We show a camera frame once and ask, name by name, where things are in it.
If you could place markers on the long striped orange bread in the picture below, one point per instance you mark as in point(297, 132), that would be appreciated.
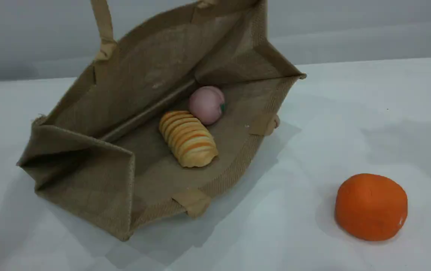
point(189, 141)

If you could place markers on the pink peach with green leaf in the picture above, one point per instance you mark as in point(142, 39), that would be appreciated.
point(206, 105)

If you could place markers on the brown jute tote bag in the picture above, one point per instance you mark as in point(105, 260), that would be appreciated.
point(155, 67)

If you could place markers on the round orange fruit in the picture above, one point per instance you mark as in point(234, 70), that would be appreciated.
point(369, 207)

